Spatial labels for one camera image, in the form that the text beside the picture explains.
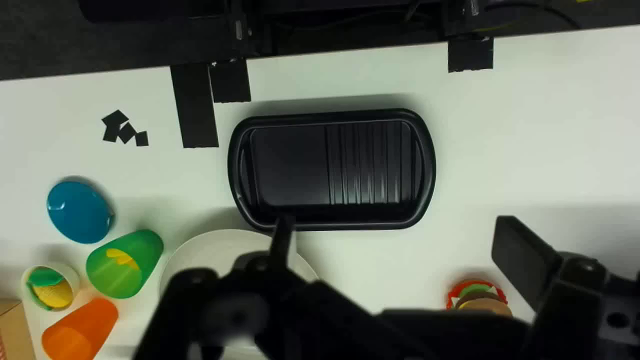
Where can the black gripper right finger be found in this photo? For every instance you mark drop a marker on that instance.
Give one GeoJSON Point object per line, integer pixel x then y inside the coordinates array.
{"type": "Point", "coordinates": [527, 256]}

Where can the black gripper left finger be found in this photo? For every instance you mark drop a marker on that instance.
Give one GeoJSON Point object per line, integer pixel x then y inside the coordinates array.
{"type": "Point", "coordinates": [280, 241]}

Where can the green plastic cup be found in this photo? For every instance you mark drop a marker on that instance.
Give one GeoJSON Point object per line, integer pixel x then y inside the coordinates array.
{"type": "Point", "coordinates": [126, 266]}

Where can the white round plate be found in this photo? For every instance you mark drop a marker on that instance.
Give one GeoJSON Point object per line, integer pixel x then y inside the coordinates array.
{"type": "Point", "coordinates": [213, 250]}

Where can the orange plastic cup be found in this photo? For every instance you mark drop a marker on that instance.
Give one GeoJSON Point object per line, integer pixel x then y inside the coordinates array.
{"type": "Point", "coordinates": [81, 331]}

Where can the toy burger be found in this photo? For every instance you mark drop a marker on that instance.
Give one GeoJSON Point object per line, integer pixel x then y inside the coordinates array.
{"type": "Point", "coordinates": [483, 300]}

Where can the black rectangular tray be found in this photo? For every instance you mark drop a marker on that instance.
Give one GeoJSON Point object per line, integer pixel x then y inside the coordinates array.
{"type": "Point", "coordinates": [300, 166]}

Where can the long black tape strip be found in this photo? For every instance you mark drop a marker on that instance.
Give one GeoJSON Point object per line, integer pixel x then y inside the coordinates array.
{"type": "Point", "coordinates": [194, 106]}

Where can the square black tape patch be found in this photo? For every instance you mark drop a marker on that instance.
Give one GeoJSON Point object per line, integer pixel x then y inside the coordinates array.
{"type": "Point", "coordinates": [470, 54]}
{"type": "Point", "coordinates": [230, 81]}

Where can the blue round lid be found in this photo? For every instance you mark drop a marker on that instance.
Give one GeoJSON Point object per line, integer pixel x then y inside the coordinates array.
{"type": "Point", "coordinates": [79, 213]}

